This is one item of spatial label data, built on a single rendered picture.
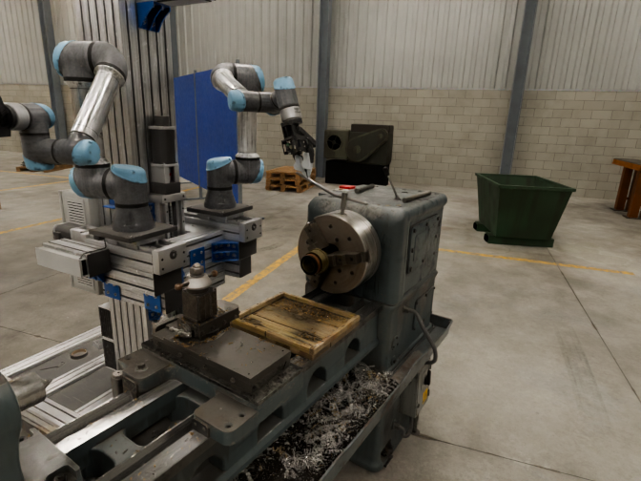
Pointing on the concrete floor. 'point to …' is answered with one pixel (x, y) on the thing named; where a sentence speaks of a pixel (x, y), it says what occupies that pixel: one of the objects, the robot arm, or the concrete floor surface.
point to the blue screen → (203, 129)
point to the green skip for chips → (520, 208)
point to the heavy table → (629, 187)
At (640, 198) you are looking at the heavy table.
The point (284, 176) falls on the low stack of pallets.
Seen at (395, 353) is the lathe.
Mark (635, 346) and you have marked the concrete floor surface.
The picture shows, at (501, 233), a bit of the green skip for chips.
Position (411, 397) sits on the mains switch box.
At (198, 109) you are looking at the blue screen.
